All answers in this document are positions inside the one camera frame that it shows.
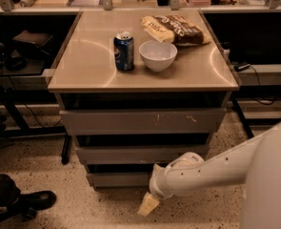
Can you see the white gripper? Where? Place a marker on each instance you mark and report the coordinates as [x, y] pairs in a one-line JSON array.
[[156, 184]]

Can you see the grey bottom drawer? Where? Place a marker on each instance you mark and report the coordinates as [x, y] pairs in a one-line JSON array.
[[133, 179]]

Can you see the grey drawer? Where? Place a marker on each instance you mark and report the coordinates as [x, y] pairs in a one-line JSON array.
[[133, 179], [142, 122], [136, 154]]

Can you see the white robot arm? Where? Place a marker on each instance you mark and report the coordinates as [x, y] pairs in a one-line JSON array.
[[256, 163]]

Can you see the grey middle drawer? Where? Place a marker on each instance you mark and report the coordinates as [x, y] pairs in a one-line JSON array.
[[136, 154]]

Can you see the grey top drawer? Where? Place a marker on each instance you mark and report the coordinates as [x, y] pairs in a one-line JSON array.
[[142, 122]]

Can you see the grey drawer cabinet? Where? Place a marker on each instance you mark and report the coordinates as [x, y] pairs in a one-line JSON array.
[[86, 79]]

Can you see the black desk leg left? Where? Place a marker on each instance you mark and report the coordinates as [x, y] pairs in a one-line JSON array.
[[65, 155]]

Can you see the black desk leg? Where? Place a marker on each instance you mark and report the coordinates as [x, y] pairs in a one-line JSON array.
[[65, 155], [242, 118]]

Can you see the black desk leg right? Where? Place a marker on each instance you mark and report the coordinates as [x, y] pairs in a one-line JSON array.
[[242, 118]]

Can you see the black shoe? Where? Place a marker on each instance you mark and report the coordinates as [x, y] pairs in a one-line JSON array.
[[41, 200]]

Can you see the white bowl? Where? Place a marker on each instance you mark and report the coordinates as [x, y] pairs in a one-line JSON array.
[[157, 56]]

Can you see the blue soda can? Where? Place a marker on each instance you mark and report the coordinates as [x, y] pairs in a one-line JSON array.
[[123, 51]]

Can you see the black power adapter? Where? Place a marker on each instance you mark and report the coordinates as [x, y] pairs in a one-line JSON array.
[[239, 67]]

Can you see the brown chip bag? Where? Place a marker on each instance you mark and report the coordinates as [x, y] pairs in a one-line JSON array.
[[174, 29]]

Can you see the black headphones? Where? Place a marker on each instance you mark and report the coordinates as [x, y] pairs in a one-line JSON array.
[[15, 63]]

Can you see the dark box under desk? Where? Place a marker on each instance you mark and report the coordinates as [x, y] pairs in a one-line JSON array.
[[27, 41]]

